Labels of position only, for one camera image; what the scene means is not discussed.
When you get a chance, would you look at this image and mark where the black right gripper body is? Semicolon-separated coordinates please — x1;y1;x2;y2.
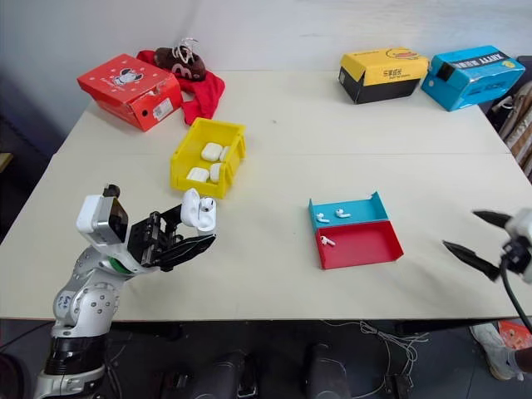
500;235;532;274

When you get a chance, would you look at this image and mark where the white sneaker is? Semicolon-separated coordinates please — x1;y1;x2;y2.
469;323;525;382

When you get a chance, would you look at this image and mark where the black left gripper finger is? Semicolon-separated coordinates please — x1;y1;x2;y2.
160;202;185;229
159;233;218;273

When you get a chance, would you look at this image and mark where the red cloth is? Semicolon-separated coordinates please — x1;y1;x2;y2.
136;49;227;126

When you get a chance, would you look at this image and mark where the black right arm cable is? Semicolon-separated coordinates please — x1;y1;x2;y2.
498;254;532;333

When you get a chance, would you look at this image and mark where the red cardboard tray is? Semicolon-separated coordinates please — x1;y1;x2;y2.
313;219;406;271

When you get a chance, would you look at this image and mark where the dark round object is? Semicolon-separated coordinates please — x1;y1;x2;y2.
0;352;27;399

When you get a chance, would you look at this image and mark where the blue cardboard tray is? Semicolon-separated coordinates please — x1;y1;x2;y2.
308;190;390;229

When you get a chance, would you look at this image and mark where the yellow plastic bin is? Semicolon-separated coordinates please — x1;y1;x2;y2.
169;116;248;200

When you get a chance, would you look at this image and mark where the blue cardboard box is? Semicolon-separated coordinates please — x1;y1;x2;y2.
420;45;527;113

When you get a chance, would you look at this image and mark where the patterned beige fabric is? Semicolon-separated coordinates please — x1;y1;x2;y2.
485;80;532;186

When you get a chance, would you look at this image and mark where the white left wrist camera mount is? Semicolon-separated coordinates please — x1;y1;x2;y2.
75;184;131;255

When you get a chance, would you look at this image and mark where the dark rounded shape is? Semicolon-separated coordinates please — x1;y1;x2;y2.
193;350;259;399

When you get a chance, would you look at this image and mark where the brown plush shoe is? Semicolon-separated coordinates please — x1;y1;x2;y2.
154;37;208;82

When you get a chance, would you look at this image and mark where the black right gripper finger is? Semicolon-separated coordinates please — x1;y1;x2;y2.
441;239;502;284
472;209;513;229

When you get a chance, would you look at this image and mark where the thin white cable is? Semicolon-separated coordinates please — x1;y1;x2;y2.
323;318;430;377

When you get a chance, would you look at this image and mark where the red shoebox with cartoon print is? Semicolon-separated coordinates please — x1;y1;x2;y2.
76;53;185;133

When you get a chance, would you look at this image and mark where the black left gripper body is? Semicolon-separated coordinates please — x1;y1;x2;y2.
126;209;186;273

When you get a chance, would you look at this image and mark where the red printed paper bag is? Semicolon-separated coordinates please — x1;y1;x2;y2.
497;318;532;351

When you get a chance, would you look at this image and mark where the yellow and black shoebox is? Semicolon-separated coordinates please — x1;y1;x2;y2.
337;46;430;106

